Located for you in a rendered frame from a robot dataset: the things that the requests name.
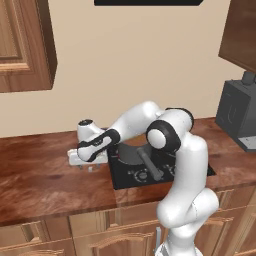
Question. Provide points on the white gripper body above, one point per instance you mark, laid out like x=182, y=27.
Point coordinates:
x=73, y=157

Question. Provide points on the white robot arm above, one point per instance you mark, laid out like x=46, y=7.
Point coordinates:
x=186, y=166

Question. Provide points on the grey saucepan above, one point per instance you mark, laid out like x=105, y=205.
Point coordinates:
x=130, y=155

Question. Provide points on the black hob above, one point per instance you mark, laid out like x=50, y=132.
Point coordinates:
x=126, y=180

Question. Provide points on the black hob knob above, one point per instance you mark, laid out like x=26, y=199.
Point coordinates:
x=172, y=169
x=142, y=175

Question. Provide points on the wooden drawer front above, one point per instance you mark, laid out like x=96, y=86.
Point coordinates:
x=236, y=196
x=33, y=230
x=110, y=216

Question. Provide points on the dark grey coffee machine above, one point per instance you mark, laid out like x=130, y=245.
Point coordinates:
x=238, y=113

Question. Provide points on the black extractor hood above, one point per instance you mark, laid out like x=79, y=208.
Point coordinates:
x=146, y=2

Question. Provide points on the wooden wall cupboard door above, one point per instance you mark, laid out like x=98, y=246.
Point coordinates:
x=20, y=46

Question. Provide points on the dark wooden wall cupboard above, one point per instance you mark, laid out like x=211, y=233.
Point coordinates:
x=240, y=33

